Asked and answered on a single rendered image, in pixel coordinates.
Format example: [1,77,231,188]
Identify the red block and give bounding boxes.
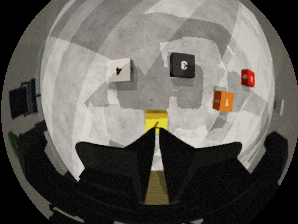
[241,68,255,88]

